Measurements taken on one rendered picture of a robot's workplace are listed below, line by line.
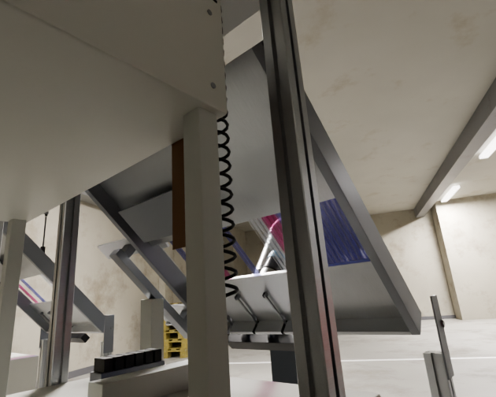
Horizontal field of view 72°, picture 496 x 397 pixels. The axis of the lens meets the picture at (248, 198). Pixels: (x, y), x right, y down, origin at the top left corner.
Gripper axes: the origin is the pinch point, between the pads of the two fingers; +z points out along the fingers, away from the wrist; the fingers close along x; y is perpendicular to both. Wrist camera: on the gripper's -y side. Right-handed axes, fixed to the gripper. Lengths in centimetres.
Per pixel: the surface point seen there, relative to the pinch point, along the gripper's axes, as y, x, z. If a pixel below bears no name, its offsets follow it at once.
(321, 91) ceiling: 3, 49, -291
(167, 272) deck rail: -30.6, 8.1, 5.2
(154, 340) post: -9.8, 26.4, 15.6
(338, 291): -13.9, -44.2, 3.1
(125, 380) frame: -40, -26, 45
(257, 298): -13.8, -17.7, 3.1
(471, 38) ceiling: 22, -84, -309
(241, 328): -3.5, -5.3, 6.0
